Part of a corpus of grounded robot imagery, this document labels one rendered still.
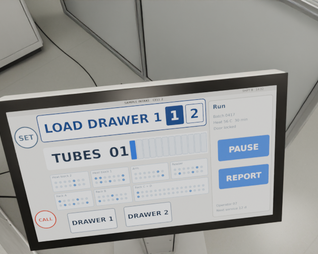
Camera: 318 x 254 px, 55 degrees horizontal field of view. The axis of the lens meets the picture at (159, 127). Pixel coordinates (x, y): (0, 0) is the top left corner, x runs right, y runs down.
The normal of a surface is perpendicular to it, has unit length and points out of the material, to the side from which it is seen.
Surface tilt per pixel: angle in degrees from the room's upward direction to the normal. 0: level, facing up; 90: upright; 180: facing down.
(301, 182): 0
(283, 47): 90
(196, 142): 50
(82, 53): 0
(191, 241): 5
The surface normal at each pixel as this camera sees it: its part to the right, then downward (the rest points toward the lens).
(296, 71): -0.74, 0.58
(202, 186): 0.07, 0.30
